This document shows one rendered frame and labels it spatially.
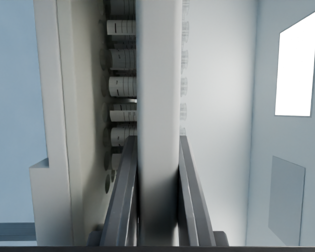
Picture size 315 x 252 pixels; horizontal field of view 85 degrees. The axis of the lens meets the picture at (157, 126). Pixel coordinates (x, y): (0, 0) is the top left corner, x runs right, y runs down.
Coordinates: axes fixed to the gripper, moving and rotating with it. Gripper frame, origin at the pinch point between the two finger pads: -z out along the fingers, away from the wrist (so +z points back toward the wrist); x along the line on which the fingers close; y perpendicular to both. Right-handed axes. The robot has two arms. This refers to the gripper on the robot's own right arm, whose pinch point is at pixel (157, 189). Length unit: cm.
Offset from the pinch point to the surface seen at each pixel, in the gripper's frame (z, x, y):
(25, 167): -82, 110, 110
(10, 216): -50, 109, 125
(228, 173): -189, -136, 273
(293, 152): -146, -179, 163
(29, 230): -16, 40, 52
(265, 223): -109, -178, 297
